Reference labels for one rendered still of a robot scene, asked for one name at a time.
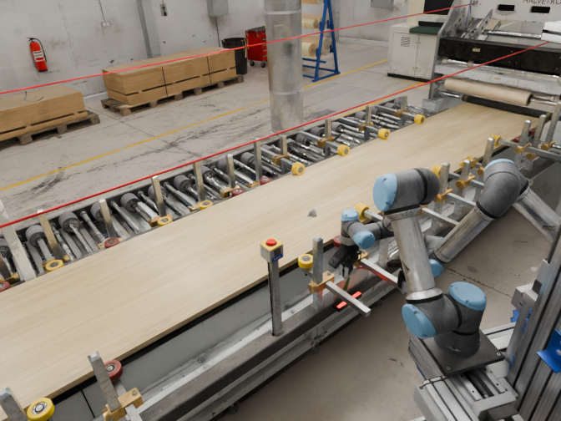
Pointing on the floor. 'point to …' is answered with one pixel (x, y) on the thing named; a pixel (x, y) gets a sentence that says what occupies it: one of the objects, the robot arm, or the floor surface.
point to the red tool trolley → (256, 45)
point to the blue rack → (321, 46)
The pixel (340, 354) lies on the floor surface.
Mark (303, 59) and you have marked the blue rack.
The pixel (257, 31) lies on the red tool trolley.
